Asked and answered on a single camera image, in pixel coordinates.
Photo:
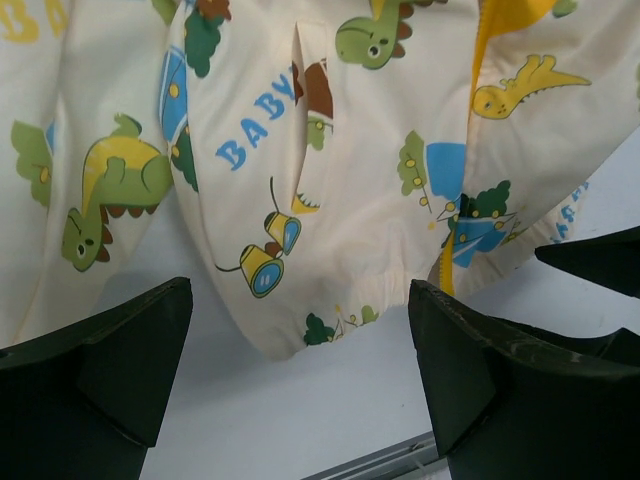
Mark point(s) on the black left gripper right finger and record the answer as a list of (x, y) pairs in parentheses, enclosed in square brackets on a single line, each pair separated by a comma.
[(505, 405)]

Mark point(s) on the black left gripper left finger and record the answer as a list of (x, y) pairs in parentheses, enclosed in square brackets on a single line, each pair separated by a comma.
[(87, 401)]

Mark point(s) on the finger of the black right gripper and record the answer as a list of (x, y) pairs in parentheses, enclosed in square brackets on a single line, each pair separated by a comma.
[(611, 259), (620, 346)]

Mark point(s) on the cream dinosaur print baby jacket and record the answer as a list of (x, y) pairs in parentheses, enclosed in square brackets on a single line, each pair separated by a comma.
[(324, 154)]

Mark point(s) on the aluminium front table rail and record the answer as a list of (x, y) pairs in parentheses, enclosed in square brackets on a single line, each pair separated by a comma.
[(415, 458)]

